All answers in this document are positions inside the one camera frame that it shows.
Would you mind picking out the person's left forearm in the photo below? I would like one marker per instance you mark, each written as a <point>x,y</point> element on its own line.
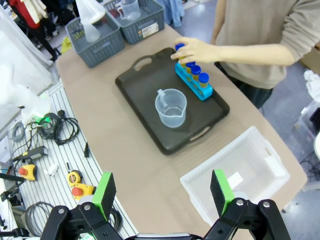
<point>250,53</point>

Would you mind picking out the white crumpled material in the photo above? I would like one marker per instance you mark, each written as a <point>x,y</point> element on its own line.
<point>312,83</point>

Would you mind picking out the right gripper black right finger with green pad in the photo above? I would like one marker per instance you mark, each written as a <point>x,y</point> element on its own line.
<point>220,192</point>

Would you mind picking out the small white plastic part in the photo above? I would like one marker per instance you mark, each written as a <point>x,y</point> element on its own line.
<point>52,170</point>

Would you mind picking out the person's left hand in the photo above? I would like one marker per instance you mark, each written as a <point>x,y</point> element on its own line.
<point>197,51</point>

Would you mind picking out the black clamp stand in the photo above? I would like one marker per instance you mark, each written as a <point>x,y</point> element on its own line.
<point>10,195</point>

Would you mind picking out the grey basket with flasks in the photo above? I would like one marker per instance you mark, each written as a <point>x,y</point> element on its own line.
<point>105,50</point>

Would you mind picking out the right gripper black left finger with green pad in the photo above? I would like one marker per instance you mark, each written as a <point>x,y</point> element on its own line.
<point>103,197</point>

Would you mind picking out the yellow tape measure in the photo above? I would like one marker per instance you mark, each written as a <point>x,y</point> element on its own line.
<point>74,178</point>

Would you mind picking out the slotted aluminium platform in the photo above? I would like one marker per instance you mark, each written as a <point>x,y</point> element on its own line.
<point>57,190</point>

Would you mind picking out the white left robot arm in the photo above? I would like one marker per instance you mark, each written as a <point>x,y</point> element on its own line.
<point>25,97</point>

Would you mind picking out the red garment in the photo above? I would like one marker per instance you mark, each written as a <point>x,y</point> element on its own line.
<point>22,12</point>

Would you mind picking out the yellow emergency stop button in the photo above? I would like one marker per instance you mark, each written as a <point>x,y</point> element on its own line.
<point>82,191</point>
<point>28,172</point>

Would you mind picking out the clear plastic measuring cup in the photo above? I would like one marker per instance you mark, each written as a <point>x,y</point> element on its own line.
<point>131,10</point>
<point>172,120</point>

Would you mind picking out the blue test tube rack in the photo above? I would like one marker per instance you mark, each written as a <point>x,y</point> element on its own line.
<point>207,94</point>

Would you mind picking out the person's right forearm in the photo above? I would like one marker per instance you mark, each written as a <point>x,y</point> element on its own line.
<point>215,32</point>

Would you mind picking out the black coat stand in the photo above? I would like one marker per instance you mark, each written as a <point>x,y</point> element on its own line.
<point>45,42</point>

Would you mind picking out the clear plastic storage box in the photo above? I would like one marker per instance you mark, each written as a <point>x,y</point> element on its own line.
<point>306,122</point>

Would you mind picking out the yellow plastic bag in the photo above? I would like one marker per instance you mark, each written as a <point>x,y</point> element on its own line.
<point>66,45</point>

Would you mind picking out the cardboard box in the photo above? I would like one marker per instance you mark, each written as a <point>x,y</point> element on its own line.
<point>312,60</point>

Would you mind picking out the person in beige shirt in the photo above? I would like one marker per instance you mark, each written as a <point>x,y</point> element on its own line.
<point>262,25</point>

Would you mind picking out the translucent conical flask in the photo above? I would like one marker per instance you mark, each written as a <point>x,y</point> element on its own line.
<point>87,10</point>
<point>91,33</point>

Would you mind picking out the grey handheld enabling switch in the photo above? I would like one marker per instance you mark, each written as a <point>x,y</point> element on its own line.
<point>35,153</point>

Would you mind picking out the blue garment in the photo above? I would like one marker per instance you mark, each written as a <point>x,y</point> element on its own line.
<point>176,12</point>

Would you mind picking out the white paper label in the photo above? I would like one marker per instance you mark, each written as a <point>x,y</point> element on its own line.
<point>235,180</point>

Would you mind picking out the black plastic serving tray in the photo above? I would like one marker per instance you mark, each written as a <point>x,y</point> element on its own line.
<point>140,100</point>

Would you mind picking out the white translucent plastic bin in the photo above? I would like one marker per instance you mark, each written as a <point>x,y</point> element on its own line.
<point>250,160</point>

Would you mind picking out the grey basket with white label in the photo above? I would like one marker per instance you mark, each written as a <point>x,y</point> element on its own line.
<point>140,35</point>

